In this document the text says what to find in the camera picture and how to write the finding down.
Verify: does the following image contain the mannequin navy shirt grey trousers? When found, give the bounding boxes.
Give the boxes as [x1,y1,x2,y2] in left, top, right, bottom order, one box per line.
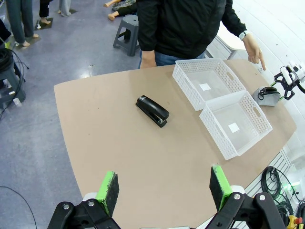
[5,0,40,47]

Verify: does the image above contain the person right forearm black sleeve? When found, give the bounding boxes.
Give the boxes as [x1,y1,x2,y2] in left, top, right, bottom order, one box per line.
[136,9,158,52]

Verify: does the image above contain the yellow emergency stop box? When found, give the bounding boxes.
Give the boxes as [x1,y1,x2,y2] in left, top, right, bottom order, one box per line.
[287,214,305,229]

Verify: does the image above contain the mannequin black trousers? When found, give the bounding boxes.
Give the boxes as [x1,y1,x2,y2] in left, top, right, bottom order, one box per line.
[39,0,53,25]

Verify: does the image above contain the person torso black jacket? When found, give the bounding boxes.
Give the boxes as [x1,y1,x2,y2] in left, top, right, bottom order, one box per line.
[136,0,233,60]

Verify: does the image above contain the mannequin light blue jacket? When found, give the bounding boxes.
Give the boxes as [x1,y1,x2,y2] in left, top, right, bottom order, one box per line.
[58,0,72,17]

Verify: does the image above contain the grey plastic step stool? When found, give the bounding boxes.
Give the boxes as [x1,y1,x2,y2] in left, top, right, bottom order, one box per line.
[112,14,141,57]

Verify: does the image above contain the person blue jeans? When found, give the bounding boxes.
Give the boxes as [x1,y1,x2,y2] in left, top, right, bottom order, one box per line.
[138,51,206,67]

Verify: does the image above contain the white perforated plastic basket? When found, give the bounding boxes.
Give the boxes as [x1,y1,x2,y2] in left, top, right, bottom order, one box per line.
[199,90,273,161]
[172,58,247,112]

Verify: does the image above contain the dark stool with cables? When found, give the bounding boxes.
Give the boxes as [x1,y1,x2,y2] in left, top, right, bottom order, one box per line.
[0,40,31,121]

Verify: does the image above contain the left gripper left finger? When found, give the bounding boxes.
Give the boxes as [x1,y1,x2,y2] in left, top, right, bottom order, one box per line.
[47,171,120,229]

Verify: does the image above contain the black stapler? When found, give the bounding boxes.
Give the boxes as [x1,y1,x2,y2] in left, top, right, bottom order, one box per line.
[135,95,170,128]

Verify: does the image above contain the person left hand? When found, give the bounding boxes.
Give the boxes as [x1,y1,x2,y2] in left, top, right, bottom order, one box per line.
[242,33,267,71]

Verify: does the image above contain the lying mannequin dark clothes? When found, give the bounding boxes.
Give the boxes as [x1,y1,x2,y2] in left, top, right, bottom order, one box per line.
[103,0,138,21]

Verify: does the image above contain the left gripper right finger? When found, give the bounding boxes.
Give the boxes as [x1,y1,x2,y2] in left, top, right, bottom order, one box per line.
[206,164,286,229]

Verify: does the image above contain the white side table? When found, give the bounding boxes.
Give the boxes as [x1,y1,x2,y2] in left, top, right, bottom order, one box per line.
[205,21,246,60]

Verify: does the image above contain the grey pouch black zipper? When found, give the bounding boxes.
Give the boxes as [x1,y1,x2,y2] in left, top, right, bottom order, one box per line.
[252,86,281,106]

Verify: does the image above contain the aluminium table frame rail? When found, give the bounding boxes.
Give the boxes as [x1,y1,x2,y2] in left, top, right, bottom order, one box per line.
[230,147,293,229]

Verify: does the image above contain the green black cable bundle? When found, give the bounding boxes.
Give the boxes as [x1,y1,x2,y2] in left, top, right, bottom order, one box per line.
[260,166,305,221]

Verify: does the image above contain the person left forearm black sleeve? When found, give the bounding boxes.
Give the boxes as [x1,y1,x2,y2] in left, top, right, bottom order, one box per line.
[221,4,247,39]

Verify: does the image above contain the thin black floor cable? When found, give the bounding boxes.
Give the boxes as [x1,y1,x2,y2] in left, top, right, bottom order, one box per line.
[0,186,38,229]

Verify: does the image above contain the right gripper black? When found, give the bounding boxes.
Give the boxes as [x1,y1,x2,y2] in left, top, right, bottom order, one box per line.
[271,66,301,101]

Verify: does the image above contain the person right hand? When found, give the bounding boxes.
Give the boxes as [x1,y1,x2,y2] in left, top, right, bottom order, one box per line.
[140,49,157,69]

